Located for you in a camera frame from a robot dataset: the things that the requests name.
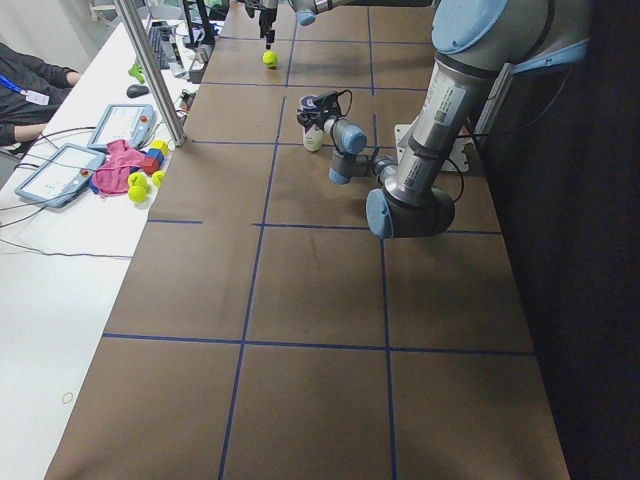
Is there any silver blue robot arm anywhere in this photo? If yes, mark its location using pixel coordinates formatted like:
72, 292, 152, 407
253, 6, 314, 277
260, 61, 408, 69
241, 0, 439, 50
297, 1, 594, 239

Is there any yellow cube block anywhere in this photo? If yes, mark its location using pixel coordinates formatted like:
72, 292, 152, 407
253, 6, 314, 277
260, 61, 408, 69
149, 139, 170, 157

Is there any pink cloth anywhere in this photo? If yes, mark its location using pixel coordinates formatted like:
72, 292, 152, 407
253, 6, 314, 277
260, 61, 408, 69
92, 139, 145, 197

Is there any red cube block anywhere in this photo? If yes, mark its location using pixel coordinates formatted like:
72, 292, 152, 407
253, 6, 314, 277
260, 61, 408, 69
139, 156, 161, 176

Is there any blue cube block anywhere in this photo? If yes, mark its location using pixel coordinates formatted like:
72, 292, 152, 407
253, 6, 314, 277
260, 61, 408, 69
146, 148, 165, 165

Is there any tennis ball beside cloth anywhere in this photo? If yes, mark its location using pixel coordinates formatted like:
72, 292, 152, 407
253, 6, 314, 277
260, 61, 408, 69
128, 171, 150, 191

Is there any black keyboard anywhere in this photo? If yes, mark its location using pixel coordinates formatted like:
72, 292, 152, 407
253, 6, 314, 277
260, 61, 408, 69
147, 26, 169, 70

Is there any black computer mouse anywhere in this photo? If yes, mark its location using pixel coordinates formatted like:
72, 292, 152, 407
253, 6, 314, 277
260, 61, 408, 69
126, 84, 150, 99

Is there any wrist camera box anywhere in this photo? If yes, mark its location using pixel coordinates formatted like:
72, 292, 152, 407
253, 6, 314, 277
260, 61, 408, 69
312, 91, 341, 110

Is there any lower teach pendant tablet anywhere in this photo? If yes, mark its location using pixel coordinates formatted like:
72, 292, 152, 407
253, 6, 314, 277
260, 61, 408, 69
14, 144, 106, 208

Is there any teach pendant tablet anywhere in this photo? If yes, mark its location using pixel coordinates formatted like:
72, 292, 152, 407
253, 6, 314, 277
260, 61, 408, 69
87, 104, 155, 152
14, 144, 106, 208

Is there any yellow tennis ball by post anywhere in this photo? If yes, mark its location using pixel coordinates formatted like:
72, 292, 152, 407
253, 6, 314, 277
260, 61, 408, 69
151, 170, 165, 187

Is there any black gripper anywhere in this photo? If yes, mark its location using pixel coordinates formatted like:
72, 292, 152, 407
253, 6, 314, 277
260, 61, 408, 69
296, 109, 330, 134
258, 0, 278, 49

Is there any upper teach pendant tablet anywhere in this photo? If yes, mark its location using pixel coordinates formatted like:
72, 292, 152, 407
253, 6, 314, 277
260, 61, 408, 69
87, 104, 155, 152

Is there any seated person in black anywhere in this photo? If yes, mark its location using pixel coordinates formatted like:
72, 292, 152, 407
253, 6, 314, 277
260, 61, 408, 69
1, 43, 81, 148

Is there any clear tennis ball can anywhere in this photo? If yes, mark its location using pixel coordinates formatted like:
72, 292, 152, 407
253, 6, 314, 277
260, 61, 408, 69
296, 95, 324, 152

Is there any aluminium frame post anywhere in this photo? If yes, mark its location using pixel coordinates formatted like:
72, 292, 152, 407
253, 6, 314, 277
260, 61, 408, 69
114, 0, 186, 147

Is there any green plastic tool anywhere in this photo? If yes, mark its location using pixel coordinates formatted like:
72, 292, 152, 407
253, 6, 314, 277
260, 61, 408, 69
128, 63, 145, 84

